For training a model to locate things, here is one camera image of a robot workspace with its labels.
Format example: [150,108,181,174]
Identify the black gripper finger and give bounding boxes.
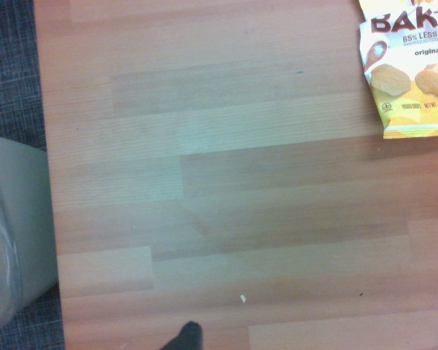
[159,320,204,350]

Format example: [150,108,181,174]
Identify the grey trash bin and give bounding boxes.
[0,133,59,341]

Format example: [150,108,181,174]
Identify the yellow baked chip bag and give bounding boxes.
[356,0,438,141]

